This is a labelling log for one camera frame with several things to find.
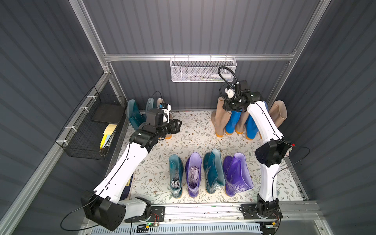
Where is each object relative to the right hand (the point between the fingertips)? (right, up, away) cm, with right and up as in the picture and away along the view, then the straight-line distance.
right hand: (227, 105), depth 88 cm
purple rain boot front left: (-21, -33, -15) cm, 42 cm away
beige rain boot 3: (+29, -4, -3) cm, 30 cm away
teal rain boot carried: (-54, -6, -5) cm, 55 cm away
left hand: (-28, -11, -15) cm, 33 cm away
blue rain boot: (+5, -13, +10) cm, 17 cm away
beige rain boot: (-3, -7, +8) cm, 11 cm away
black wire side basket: (-73, -16, -16) cm, 76 cm away
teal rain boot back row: (-47, 0, +1) cm, 47 cm away
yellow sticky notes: (-65, -15, -13) cm, 68 cm away
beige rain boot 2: (+12, -11, +9) cm, 19 cm away
